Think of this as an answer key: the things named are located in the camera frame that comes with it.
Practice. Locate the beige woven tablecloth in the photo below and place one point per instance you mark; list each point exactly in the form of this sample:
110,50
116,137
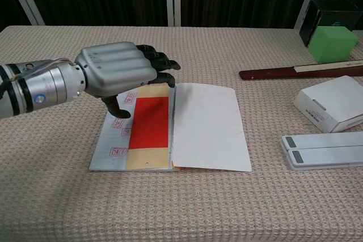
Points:
181,202

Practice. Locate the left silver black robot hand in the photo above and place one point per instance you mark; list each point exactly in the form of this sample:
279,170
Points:
116,66

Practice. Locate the white notebook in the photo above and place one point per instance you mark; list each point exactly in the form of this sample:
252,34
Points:
207,128

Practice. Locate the red and gold bookmark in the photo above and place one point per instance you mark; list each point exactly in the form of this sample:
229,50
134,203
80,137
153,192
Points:
150,123

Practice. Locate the dark red long box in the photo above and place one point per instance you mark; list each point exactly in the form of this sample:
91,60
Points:
269,74

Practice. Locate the small white cardboard box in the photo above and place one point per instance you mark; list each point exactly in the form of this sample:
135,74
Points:
334,100

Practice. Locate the green foam cube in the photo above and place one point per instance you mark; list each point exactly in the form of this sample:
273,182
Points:
331,45

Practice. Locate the flat white bar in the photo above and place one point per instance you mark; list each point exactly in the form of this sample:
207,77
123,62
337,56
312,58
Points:
326,140
331,158

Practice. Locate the dark green box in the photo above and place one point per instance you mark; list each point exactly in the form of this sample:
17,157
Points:
340,15

